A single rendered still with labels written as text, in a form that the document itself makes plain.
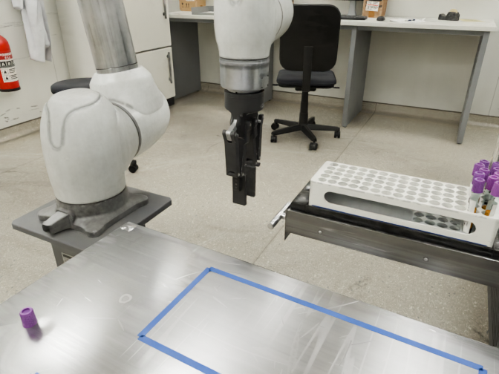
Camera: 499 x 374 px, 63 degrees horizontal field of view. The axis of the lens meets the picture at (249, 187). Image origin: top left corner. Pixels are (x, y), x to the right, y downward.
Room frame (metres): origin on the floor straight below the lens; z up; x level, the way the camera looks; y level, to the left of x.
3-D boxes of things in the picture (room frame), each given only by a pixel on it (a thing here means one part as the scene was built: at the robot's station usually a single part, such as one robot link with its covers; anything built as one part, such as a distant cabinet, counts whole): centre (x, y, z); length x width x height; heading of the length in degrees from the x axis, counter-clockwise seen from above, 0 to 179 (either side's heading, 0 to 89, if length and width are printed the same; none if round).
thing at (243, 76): (0.75, 0.01, 1.03); 0.09 x 0.09 x 0.06
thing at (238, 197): (0.74, 0.02, 0.80); 0.03 x 0.01 x 0.07; 63
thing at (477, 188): (0.53, -0.34, 0.86); 0.02 x 0.02 x 0.11
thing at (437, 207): (0.62, -0.26, 0.83); 0.30 x 0.10 x 0.06; 63
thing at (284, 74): (3.26, -0.47, 0.52); 0.64 x 0.60 x 1.05; 173
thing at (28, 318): (0.35, 0.26, 0.83); 0.02 x 0.02 x 0.02
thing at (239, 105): (0.75, 0.01, 0.95); 0.08 x 0.07 x 0.09; 153
